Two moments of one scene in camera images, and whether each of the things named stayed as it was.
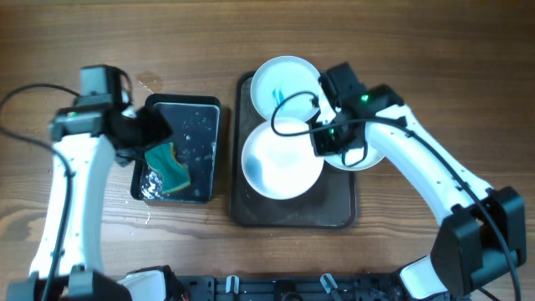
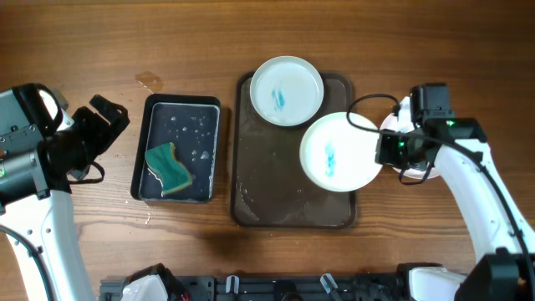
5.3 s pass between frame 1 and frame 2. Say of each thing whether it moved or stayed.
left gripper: moved
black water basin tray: stayed
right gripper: moved
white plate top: stayed
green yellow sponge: stayed
